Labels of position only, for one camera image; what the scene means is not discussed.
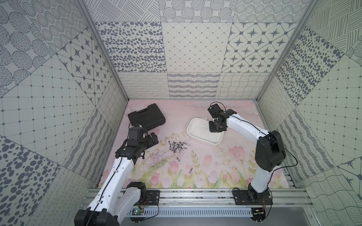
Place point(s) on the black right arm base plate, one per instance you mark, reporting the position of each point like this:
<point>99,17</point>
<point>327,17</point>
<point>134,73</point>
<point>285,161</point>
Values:
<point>250,197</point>

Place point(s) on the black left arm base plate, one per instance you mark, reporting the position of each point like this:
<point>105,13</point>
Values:
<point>149,197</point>

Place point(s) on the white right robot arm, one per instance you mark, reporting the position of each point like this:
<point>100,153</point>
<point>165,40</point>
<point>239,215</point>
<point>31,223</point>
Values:
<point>269,153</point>

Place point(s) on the white slotted cable duct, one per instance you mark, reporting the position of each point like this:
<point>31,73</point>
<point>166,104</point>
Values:
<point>190,212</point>

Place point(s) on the silver bit pile centre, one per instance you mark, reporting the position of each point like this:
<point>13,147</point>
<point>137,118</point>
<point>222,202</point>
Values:
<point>179,146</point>

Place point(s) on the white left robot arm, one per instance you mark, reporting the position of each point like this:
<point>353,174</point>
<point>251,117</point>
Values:
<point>111,205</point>

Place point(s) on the aluminium mounting rail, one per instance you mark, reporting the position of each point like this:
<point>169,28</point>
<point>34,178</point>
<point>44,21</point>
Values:
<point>296,197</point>

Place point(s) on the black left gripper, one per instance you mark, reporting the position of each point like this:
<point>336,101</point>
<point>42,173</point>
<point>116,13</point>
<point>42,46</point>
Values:
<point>135,124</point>

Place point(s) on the black plastic tool case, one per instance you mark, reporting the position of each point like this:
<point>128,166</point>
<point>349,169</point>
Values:
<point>148,118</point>

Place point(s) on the white plastic storage box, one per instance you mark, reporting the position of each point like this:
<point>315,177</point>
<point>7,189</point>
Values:
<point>198,129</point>

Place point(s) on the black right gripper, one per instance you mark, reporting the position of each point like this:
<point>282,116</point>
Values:
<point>211,129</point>

